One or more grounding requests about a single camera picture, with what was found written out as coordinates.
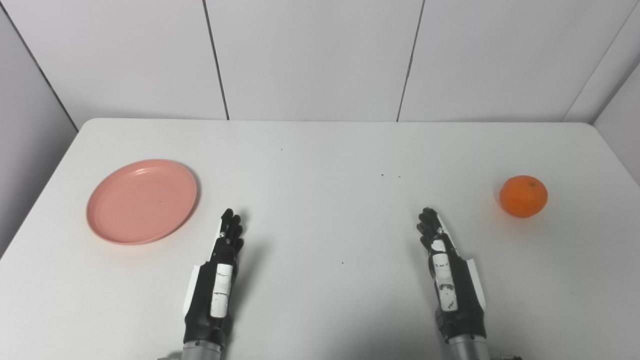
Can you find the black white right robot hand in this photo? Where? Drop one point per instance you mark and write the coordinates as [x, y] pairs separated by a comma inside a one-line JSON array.
[[467, 300]]

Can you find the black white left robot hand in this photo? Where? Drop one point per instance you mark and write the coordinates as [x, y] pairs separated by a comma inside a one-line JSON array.
[[202, 305]]

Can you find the orange fruit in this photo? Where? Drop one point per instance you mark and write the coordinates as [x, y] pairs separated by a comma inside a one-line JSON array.
[[523, 196]]

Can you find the pink round plate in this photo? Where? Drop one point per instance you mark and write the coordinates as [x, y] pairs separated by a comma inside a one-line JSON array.
[[141, 202]]

